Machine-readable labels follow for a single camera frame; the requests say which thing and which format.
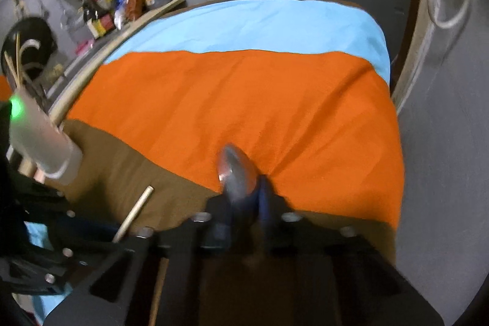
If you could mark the blue white packet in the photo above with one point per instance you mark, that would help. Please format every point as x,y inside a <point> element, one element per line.
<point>120,11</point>

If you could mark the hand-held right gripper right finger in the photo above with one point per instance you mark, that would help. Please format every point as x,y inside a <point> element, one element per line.
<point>266,211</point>

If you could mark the light blue fabric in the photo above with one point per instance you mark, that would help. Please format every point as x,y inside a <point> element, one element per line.
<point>46,301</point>

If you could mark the black wok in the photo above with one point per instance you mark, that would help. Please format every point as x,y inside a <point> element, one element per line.
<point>42,32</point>

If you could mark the steel faucet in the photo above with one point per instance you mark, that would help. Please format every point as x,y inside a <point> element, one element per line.
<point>32,43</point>

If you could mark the orange blue brown cloth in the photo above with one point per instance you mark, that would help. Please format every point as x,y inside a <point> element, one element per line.
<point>229,100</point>

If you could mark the wooden door frame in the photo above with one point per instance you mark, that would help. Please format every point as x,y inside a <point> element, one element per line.
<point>410,43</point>

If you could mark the wooden chopstick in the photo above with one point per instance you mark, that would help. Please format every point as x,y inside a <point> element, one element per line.
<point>133,213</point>
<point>13,72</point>
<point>18,58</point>
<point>157,291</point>

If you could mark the grey refrigerator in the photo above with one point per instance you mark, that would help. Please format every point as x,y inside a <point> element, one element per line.
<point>370,5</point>

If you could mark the white utensil cup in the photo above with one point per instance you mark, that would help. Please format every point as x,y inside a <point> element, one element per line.
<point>46,142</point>

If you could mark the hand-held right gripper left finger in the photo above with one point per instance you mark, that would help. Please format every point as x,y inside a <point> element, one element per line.
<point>219,230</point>

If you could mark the steel spoon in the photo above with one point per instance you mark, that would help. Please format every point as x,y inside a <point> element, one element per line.
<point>237,173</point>

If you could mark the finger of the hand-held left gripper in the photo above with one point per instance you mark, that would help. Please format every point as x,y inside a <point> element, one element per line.
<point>76,223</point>

